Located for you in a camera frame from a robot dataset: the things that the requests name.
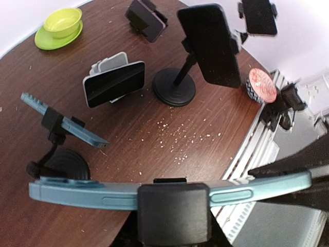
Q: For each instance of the white folding phone stand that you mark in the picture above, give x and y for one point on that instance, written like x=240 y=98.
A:
x=118 y=60

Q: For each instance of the pink phone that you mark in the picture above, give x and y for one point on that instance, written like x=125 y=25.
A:
x=158 y=24

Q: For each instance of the green bowl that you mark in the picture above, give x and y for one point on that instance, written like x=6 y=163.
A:
x=63 y=22

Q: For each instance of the far right black stand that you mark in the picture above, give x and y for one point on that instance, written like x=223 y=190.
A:
x=242 y=36

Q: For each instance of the black stand right centre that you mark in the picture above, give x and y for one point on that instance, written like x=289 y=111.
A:
x=175 y=87

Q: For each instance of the white phone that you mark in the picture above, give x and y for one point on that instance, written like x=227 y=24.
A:
x=106 y=86

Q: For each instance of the green plate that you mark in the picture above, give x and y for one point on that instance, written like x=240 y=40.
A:
x=43 y=39

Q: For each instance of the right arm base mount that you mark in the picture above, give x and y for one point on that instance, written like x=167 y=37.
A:
x=282 y=110

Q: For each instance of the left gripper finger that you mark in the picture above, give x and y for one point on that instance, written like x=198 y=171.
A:
x=315 y=155

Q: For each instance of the teal phone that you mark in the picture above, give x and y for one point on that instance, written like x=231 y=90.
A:
x=130 y=196
x=64 y=121

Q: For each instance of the black wedge phone stand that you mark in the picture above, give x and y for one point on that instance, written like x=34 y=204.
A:
x=140 y=15

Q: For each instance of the black phone on stand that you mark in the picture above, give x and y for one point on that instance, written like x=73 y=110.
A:
x=207 y=31

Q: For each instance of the teal phone middle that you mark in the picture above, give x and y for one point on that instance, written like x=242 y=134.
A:
x=64 y=121

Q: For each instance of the teal phone front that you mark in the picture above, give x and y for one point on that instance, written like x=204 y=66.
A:
x=130 y=196

